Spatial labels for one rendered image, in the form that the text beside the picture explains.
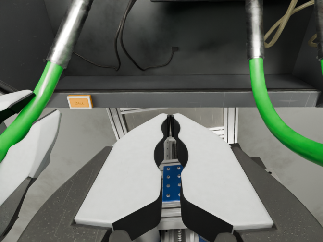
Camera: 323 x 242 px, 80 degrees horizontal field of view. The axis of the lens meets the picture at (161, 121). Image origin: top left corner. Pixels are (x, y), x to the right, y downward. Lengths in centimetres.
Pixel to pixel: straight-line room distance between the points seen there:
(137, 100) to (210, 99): 16
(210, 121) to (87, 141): 107
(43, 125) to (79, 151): 176
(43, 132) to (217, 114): 123
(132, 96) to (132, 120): 91
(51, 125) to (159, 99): 30
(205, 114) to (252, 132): 56
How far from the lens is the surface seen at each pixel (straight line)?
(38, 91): 20
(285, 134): 18
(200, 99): 45
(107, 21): 54
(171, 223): 77
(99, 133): 174
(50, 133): 18
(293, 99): 52
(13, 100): 19
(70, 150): 196
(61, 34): 21
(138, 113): 131
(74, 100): 48
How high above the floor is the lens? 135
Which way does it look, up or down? 59 degrees down
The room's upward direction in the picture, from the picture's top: 176 degrees counter-clockwise
